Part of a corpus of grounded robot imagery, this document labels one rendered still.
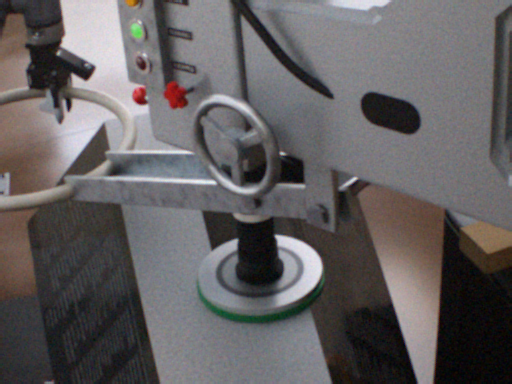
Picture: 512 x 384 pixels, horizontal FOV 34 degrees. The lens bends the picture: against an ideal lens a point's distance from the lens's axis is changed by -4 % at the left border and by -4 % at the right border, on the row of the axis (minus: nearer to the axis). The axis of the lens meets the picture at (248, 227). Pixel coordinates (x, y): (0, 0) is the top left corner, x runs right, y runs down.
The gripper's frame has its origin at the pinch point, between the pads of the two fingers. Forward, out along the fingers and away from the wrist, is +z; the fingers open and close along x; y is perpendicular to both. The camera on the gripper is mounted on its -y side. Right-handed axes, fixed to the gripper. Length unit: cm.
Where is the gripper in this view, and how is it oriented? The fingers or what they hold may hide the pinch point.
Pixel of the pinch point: (66, 113)
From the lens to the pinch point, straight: 210.4
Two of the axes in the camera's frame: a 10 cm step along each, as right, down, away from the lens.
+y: -9.8, -0.8, 1.7
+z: 0.4, 8.0, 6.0
